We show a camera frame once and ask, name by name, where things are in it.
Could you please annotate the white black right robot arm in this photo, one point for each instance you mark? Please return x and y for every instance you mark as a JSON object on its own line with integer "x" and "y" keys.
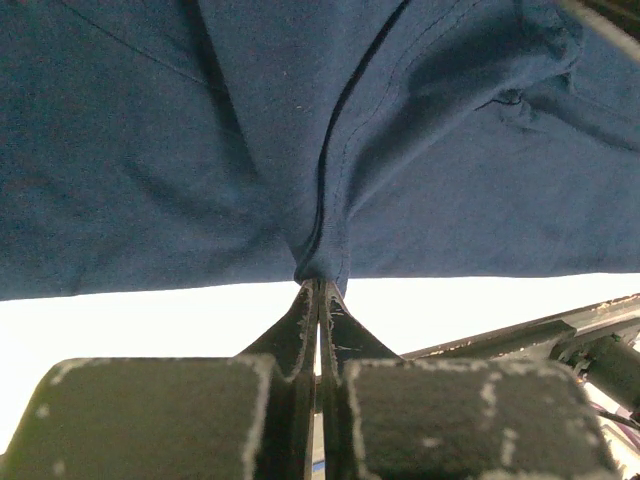
{"x": 610, "y": 364}

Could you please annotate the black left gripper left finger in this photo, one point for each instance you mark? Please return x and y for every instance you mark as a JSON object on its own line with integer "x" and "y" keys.
{"x": 279, "y": 443}

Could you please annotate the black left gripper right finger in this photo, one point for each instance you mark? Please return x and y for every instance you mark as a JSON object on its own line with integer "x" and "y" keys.
{"x": 344, "y": 343}

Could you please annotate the navy blue t shirt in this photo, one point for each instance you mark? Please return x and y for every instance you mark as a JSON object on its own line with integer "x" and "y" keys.
{"x": 153, "y": 145}

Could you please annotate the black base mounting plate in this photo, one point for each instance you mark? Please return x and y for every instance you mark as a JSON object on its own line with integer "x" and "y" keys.
{"x": 538, "y": 338}

